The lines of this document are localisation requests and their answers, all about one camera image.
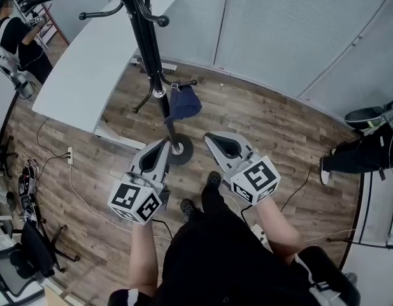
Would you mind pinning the person's left forearm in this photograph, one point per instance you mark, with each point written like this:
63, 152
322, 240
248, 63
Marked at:
143, 260

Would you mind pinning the black metal coat rack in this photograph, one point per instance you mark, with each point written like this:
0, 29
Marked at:
145, 43

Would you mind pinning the white backpack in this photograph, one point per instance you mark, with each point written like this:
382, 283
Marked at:
24, 86

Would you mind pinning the person's right black shoe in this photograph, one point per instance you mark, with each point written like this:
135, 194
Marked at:
214, 178

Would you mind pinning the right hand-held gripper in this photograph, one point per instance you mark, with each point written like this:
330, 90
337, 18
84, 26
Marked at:
256, 180

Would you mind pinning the person's black clothing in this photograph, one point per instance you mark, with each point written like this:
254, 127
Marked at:
221, 250

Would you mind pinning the person's right forearm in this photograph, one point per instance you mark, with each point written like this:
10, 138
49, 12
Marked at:
279, 231

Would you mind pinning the white table with black edge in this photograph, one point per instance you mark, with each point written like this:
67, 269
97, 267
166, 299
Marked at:
374, 209

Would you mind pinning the person's black shoe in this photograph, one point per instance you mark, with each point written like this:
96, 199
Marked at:
214, 178
187, 206

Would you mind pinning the person's left black shoe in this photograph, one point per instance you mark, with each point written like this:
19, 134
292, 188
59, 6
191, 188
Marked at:
187, 206

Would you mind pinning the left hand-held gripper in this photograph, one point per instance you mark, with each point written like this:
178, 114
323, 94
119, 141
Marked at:
132, 199

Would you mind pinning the white curved desk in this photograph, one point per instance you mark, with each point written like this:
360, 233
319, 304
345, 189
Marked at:
81, 75

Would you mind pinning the black backpack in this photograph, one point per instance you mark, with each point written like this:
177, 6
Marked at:
363, 116

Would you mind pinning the black and red bag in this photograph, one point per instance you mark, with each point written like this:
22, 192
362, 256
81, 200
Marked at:
25, 186

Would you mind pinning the wooden ladder shelf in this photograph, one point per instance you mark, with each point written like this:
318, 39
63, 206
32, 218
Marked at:
57, 30

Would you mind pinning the black office chair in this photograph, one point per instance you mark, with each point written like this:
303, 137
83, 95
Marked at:
37, 250
3, 153

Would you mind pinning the white power strip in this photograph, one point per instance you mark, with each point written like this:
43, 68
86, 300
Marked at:
70, 155

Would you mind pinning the navy blue garment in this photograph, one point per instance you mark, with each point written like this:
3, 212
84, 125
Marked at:
183, 105

